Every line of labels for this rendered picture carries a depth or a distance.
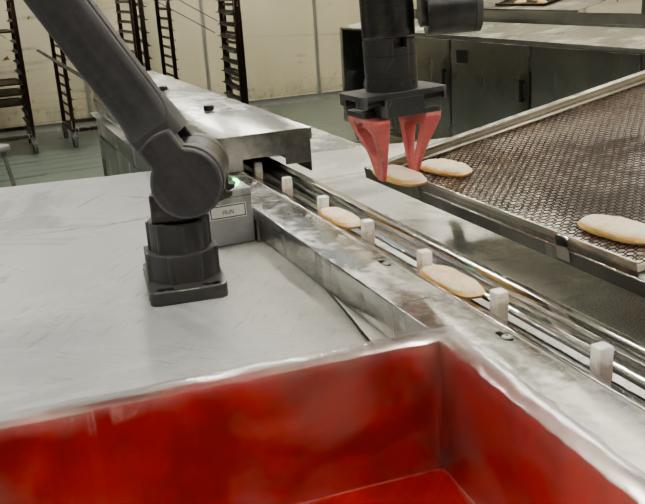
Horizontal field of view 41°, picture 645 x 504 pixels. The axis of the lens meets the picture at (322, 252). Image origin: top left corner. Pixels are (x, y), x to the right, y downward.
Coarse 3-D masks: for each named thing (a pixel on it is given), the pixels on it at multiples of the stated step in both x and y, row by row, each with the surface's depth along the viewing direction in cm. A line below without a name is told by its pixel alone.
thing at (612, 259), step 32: (576, 96) 128; (608, 96) 130; (640, 96) 125; (512, 128) 124; (544, 128) 121; (576, 128) 118; (608, 128) 115; (480, 160) 115; (512, 160) 112; (544, 160) 108; (576, 160) 106; (640, 160) 101; (448, 192) 102; (480, 192) 103; (640, 192) 92; (512, 224) 91; (544, 224) 90; (608, 256) 78
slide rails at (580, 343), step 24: (264, 168) 144; (312, 192) 126; (360, 216) 112; (384, 240) 102; (432, 264) 92; (528, 312) 78; (528, 336) 73; (552, 336) 73; (576, 336) 72; (624, 360) 67
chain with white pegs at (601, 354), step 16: (64, 64) 388; (288, 176) 128; (288, 192) 128; (320, 208) 115; (368, 224) 102; (368, 240) 103; (496, 288) 79; (496, 304) 78; (560, 352) 72; (592, 352) 66; (608, 352) 65; (592, 368) 66; (608, 368) 66
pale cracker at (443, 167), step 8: (432, 160) 116; (440, 160) 114; (448, 160) 114; (424, 168) 115; (432, 168) 113; (440, 168) 112; (448, 168) 111; (456, 168) 110; (464, 168) 110; (448, 176) 111; (456, 176) 110; (464, 176) 110
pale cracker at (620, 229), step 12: (588, 216) 87; (600, 216) 86; (612, 216) 85; (588, 228) 85; (600, 228) 84; (612, 228) 83; (624, 228) 82; (636, 228) 81; (624, 240) 81; (636, 240) 80
